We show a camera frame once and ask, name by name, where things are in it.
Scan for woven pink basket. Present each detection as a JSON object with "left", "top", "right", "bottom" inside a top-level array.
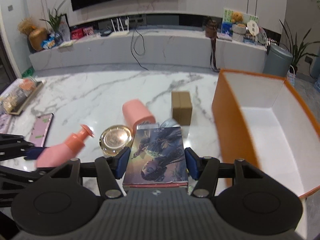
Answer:
[{"left": 286, "top": 65, "right": 296, "bottom": 87}]

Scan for gold round tin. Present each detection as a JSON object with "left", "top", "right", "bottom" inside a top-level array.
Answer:
[{"left": 99, "top": 125, "right": 133, "bottom": 156}]

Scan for potted green plant left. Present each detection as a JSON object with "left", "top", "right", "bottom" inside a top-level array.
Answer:
[{"left": 40, "top": 0, "right": 66, "bottom": 46}]

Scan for tall green plant right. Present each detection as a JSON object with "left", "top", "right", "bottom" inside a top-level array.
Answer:
[{"left": 279, "top": 20, "right": 319, "bottom": 74}]

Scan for white wifi router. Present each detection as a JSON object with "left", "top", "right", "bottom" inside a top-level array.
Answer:
[{"left": 107, "top": 17, "right": 130, "bottom": 37}]

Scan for red gift box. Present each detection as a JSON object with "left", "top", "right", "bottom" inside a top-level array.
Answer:
[{"left": 71, "top": 28, "right": 84, "bottom": 40}]

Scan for pink phone case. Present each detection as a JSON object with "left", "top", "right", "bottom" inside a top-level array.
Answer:
[{"left": 29, "top": 113, "right": 54, "bottom": 147}]

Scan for grey woven pots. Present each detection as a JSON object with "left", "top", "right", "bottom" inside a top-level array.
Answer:
[{"left": 232, "top": 23, "right": 247, "bottom": 42}]

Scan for teddy bear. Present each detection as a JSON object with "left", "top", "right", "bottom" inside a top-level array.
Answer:
[{"left": 231, "top": 11, "right": 244, "bottom": 24}]

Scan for grey pedal trash bin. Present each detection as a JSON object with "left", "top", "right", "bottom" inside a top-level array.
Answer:
[{"left": 263, "top": 44, "right": 293, "bottom": 77}]

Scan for round paper fan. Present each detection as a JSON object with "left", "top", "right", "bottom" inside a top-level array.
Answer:
[{"left": 247, "top": 20, "right": 259, "bottom": 40}]

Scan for brown leather bag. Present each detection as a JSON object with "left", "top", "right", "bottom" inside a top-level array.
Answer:
[{"left": 205, "top": 18, "right": 217, "bottom": 38}]

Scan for orange storage box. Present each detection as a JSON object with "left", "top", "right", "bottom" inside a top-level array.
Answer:
[{"left": 212, "top": 70, "right": 319, "bottom": 198}]

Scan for pink pump bottle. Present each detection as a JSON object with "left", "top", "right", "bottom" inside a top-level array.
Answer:
[{"left": 35, "top": 125, "right": 93, "bottom": 168}]

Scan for pink cylindrical cup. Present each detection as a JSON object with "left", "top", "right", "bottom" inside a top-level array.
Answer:
[{"left": 122, "top": 99, "right": 156, "bottom": 134}]

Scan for brown cardboard box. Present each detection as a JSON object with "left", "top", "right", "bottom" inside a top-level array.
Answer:
[{"left": 171, "top": 91, "right": 193, "bottom": 126}]

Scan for golden vase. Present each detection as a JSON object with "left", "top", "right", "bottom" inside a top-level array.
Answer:
[{"left": 28, "top": 28, "right": 48, "bottom": 51}]

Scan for tray of snacks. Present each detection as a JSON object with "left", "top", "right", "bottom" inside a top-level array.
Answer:
[{"left": 1, "top": 77, "right": 45, "bottom": 115}]

